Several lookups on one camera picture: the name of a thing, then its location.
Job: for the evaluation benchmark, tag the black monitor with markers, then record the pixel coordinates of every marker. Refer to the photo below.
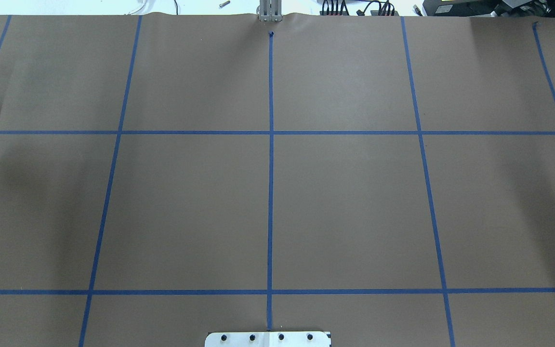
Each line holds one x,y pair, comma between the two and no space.
498,8

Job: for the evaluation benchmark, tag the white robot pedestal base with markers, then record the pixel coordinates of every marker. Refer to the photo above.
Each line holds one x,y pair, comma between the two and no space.
269,339

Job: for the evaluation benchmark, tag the black cable connectors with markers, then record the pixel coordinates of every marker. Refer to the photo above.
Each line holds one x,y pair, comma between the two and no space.
370,8

